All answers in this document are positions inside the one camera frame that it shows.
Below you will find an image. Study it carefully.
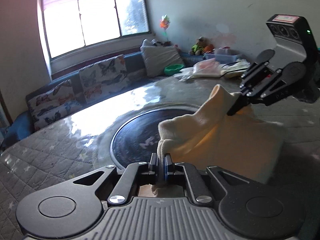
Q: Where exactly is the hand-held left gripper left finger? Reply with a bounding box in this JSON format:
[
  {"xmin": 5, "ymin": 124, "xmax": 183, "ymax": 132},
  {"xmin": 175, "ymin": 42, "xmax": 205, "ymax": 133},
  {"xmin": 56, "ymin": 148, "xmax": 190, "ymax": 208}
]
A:
[{"xmin": 71, "ymin": 152, "xmax": 158, "ymax": 204}]

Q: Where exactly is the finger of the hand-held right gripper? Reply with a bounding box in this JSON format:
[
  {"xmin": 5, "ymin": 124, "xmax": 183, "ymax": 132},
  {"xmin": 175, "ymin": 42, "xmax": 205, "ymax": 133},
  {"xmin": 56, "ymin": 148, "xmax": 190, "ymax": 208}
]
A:
[
  {"xmin": 239, "ymin": 63, "xmax": 270, "ymax": 93},
  {"xmin": 226, "ymin": 70, "xmax": 286, "ymax": 117}
]

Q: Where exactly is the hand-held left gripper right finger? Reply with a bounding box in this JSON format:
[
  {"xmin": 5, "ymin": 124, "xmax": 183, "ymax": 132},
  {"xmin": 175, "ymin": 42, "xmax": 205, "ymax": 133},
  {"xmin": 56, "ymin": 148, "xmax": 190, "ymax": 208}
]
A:
[{"xmin": 164, "ymin": 154, "xmax": 248, "ymax": 204}]

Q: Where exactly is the cream sweater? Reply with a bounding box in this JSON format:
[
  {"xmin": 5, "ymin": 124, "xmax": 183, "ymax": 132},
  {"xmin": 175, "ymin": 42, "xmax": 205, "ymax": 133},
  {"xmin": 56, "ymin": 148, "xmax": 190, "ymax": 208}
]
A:
[{"xmin": 139, "ymin": 84, "xmax": 288, "ymax": 198}]

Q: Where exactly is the person's right hand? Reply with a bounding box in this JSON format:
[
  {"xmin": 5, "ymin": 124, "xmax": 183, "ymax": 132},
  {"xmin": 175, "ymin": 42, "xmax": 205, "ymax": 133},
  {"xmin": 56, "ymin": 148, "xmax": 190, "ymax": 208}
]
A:
[{"xmin": 297, "ymin": 79, "xmax": 320, "ymax": 104}]

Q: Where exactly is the yellow patterned packaged cloth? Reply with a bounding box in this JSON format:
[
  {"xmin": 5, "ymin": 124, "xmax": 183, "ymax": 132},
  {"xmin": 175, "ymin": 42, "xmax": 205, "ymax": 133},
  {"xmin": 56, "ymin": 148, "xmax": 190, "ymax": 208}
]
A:
[{"xmin": 220, "ymin": 59, "xmax": 252, "ymax": 79}]

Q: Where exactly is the clear plastic storage box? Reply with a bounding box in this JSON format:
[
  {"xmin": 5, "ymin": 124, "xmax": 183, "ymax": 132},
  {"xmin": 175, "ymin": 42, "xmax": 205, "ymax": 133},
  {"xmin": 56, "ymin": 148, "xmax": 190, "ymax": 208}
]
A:
[{"xmin": 204, "ymin": 47, "xmax": 244, "ymax": 64}]

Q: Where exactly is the round black induction cooktop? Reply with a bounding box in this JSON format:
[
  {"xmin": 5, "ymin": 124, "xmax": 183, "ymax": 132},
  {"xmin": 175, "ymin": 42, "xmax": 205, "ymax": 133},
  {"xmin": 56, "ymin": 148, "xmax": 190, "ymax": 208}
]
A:
[{"xmin": 110, "ymin": 106, "xmax": 200, "ymax": 170}]

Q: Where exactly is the pink and white plastic bag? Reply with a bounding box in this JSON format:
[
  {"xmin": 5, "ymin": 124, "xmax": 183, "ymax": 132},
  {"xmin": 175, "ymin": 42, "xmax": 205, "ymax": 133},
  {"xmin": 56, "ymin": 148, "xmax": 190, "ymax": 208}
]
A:
[{"xmin": 192, "ymin": 58, "xmax": 225, "ymax": 79}]

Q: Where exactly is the crumpled white plastic bag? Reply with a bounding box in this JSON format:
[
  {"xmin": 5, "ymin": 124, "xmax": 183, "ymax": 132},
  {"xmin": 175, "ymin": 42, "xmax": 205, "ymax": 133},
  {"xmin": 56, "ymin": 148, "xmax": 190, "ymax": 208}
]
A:
[{"xmin": 179, "ymin": 66, "xmax": 198, "ymax": 82}]

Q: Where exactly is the teddy bear with green vest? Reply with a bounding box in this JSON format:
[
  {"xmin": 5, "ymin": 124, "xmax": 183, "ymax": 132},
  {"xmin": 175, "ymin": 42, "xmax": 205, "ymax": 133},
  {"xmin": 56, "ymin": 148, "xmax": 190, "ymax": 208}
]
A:
[{"xmin": 189, "ymin": 37, "xmax": 208, "ymax": 55}]

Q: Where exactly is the green plastic basin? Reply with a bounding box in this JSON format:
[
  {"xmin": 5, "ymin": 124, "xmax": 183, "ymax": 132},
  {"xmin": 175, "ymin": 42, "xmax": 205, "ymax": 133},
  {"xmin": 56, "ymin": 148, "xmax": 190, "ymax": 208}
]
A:
[{"xmin": 164, "ymin": 64, "xmax": 185, "ymax": 76}]

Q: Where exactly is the grey pillow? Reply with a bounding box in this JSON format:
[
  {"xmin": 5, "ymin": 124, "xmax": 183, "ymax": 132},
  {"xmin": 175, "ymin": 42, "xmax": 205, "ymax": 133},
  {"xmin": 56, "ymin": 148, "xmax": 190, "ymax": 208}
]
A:
[{"xmin": 140, "ymin": 44, "xmax": 185, "ymax": 78}]

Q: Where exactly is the butterfly print cushion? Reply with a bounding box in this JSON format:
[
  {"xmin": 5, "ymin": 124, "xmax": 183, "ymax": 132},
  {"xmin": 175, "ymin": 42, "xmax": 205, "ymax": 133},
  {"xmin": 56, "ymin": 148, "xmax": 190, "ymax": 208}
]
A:
[
  {"xmin": 26, "ymin": 79, "xmax": 83, "ymax": 130},
  {"xmin": 79, "ymin": 54, "xmax": 130, "ymax": 103}
]

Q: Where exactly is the colourful pinwheel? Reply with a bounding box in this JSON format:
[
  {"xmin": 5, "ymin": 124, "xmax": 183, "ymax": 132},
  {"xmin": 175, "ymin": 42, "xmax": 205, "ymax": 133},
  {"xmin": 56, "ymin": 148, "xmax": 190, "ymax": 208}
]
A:
[{"xmin": 160, "ymin": 15, "xmax": 173, "ymax": 43}]

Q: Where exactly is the grey quilted star table cover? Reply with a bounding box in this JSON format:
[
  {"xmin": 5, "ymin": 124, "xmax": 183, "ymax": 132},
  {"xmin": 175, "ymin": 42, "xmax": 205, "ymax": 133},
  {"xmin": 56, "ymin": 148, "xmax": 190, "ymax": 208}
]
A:
[{"xmin": 0, "ymin": 72, "xmax": 320, "ymax": 240}]

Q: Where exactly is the blue sofa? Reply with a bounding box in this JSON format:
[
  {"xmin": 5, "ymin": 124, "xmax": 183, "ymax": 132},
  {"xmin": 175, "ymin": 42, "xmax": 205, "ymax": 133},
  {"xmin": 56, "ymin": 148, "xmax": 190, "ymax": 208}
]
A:
[{"xmin": 1, "ymin": 51, "xmax": 208, "ymax": 150}]

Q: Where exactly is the black and white plush toy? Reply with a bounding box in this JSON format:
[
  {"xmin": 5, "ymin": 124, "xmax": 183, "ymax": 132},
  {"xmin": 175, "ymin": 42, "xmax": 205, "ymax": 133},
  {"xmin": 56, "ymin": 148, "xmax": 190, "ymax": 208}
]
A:
[{"xmin": 142, "ymin": 39, "xmax": 173, "ymax": 48}]

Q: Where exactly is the window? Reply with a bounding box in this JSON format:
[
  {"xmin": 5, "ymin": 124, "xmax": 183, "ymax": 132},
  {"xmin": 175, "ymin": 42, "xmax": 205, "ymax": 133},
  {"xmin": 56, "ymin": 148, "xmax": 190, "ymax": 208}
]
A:
[{"xmin": 37, "ymin": 0, "xmax": 152, "ymax": 62}]

